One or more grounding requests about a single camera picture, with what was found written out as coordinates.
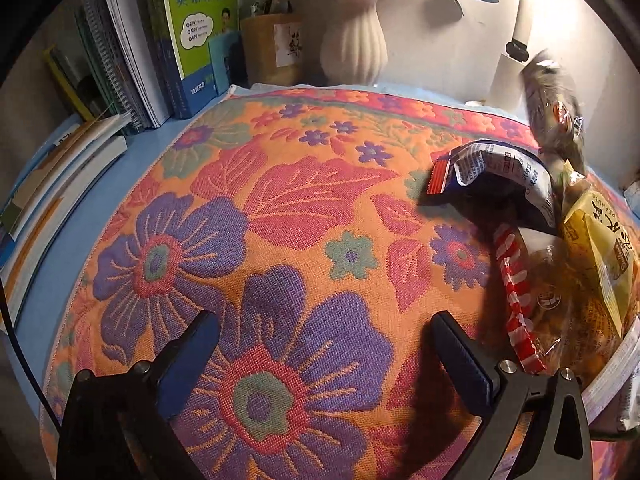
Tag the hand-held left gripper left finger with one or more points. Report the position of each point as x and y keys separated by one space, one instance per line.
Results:
x=192 y=355

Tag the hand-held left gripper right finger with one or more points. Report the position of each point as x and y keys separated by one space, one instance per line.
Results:
x=462 y=365

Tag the red striped clear bread packet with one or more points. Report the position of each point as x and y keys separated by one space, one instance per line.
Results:
x=515 y=285

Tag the ribbed glass plate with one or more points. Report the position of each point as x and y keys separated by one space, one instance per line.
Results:
x=615 y=385

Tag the yellow peanut packet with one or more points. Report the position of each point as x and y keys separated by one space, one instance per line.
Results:
x=595 y=240

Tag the dark blue white snack packet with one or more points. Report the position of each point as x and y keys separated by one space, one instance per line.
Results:
x=500 y=165

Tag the brown clear snack packet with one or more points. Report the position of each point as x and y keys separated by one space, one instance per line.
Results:
x=550 y=105

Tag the floral woven cloth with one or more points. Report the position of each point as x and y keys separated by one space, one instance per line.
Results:
x=310 y=260

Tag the stack of flat books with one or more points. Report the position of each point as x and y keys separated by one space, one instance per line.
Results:
x=45 y=230

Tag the thin flat book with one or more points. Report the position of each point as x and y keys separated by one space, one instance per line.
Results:
x=65 y=160

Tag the white desk lamp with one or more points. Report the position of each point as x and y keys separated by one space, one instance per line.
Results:
x=507 y=77

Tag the small blue card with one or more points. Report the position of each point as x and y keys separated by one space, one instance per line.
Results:
x=225 y=60

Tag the yellow edged book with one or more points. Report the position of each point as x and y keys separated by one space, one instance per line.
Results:
x=62 y=80

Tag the spiral bound notebook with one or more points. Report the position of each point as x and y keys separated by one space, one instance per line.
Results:
x=97 y=60

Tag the white paper binder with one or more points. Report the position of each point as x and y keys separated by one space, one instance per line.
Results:
x=130 y=50

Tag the wooden pen holder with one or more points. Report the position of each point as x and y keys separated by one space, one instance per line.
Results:
x=265 y=45

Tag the white ribbed vase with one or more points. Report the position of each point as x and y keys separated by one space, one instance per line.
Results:
x=352 y=45

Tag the bunch of pens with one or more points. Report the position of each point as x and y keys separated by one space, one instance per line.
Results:
x=272 y=5

